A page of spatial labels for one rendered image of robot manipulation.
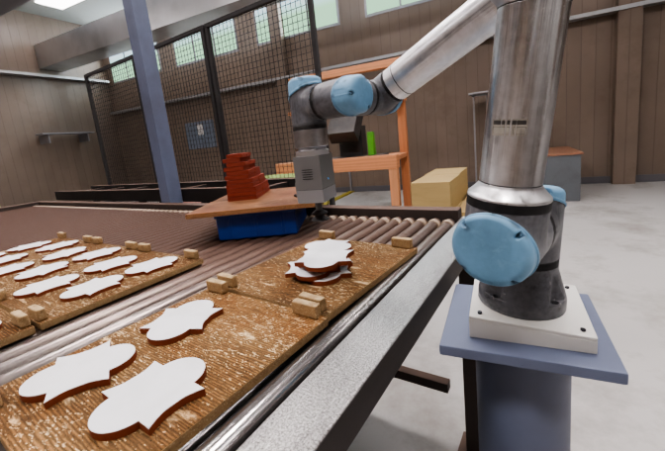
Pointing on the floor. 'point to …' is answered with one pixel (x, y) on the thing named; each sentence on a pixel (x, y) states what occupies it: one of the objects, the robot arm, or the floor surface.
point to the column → (525, 381)
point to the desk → (564, 171)
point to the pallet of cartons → (441, 189)
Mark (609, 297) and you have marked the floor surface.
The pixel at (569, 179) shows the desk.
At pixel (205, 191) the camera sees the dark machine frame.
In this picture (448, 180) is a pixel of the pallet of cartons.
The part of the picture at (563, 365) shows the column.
